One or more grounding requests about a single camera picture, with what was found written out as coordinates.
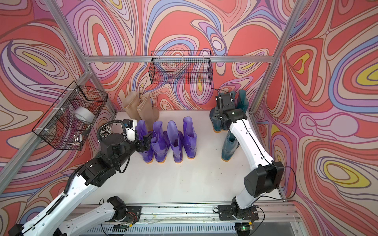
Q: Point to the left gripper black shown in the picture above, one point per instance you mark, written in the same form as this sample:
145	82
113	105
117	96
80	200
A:
141	148

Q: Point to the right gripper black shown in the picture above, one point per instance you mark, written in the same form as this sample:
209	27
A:
216	112

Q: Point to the purple rain boot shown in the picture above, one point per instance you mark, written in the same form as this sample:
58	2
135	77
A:
174	138
190	137
141	129
158	142

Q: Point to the beige rain boot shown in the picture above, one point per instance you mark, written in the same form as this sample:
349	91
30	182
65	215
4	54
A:
147	112
130	104

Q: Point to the purple rain boot front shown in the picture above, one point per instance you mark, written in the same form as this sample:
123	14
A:
174	138

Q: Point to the purple rain boot back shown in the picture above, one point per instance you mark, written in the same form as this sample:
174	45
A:
190	137

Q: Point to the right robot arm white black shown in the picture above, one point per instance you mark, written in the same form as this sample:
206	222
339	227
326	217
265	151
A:
266	174

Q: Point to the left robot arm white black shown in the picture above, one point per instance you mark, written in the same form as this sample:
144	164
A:
118	140

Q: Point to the metal pen holder cup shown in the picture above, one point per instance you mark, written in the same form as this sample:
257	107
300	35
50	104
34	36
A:
105	131

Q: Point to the white tape roll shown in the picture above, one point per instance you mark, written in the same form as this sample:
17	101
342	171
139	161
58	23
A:
84	115

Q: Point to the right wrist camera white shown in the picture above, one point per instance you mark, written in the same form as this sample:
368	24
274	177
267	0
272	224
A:
225	101

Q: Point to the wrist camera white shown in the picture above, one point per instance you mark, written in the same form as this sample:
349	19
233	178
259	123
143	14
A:
225	101
130	126

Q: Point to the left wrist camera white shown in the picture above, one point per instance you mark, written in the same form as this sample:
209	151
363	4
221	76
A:
130	126

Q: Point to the black wire basket back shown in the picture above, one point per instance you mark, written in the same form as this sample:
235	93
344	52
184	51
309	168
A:
192	67

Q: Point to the black wire basket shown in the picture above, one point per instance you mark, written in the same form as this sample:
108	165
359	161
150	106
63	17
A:
59	128
192	67

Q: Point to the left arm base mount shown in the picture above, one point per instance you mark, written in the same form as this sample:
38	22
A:
129	214

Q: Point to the black wire basket left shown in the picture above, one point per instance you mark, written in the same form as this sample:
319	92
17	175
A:
59	128

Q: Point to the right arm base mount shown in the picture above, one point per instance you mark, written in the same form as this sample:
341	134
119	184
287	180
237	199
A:
233	212

